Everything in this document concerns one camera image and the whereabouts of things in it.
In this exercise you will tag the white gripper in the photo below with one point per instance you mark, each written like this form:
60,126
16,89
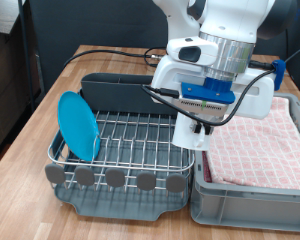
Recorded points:
256,103

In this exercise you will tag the blue plate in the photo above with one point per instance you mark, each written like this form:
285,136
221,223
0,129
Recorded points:
77,126

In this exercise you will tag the pink checked cloth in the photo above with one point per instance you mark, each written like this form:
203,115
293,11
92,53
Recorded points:
256,153

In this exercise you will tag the grey plastic crate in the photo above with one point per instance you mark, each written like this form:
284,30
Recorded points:
243,210

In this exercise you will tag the dark grey cutlery holder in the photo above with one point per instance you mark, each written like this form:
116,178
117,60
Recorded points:
116,96

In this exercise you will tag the grey drain tray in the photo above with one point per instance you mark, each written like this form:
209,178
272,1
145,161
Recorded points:
123,206

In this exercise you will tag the black metal pole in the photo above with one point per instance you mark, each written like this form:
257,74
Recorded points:
26,50

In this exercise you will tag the dark side cabinet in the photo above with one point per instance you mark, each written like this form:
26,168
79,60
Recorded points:
6,83

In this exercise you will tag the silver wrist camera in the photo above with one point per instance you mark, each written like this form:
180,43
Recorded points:
203,107

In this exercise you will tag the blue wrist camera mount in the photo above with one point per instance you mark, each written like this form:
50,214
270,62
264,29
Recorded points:
210,90

